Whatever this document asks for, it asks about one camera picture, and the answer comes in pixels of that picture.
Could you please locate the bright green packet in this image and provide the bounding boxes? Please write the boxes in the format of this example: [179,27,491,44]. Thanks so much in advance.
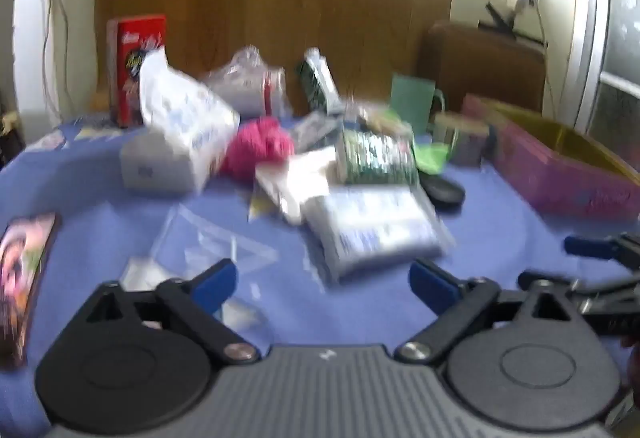
[413,143,450,175]

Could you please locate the brown chair back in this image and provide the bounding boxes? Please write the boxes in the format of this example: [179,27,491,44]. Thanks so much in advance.
[416,21,547,112]

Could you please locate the green patterned packet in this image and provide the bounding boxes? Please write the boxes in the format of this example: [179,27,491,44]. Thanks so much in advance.
[335,129,418,186]

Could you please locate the bagged paper cups stack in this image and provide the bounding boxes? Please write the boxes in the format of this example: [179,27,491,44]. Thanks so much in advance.
[201,46,292,118]

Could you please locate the pink macaron biscuit tin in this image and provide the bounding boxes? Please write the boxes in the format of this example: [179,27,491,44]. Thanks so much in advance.
[462,94,639,221]

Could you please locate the pink knitted yarn item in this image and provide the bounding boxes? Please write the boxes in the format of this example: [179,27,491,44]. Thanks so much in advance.
[220,116,295,182]

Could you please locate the clear plastic bag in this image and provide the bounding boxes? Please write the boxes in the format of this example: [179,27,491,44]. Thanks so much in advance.
[120,204,282,331]

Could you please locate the white tissue pack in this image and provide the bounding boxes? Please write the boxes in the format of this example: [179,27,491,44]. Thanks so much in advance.
[119,48,240,194]

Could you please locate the blue plastic case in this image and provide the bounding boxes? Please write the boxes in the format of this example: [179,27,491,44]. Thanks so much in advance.
[302,186,454,283]

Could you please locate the round tin can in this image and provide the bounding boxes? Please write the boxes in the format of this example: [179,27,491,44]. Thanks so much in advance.
[433,112,490,167]

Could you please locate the white cable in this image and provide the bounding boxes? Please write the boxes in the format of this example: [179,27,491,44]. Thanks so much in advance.
[502,0,561,120]

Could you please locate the smartphone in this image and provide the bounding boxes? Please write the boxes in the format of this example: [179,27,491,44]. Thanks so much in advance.
[1,213,58,371]

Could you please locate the green plastic mug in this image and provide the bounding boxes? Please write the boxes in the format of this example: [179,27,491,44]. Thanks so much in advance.
[390,74,446,135]

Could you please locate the barcode labelled black package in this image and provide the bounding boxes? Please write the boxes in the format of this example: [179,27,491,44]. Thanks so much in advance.
[288,111,343,154]

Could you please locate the blue patterned tablecloth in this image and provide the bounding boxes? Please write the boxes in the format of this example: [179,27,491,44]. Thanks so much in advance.
[1,125,638,437]

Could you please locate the white phone case package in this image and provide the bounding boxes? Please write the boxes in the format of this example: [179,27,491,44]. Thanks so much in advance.
[255,146,338,226]

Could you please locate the red box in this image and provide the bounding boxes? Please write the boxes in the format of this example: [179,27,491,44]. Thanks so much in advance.
[106,14,166,128]

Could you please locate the black oval case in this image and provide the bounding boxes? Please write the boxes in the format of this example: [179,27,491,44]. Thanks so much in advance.
[419,172,465,212]

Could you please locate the green white milk carton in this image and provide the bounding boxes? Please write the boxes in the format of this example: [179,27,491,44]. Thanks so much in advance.
[297,48,344,115]

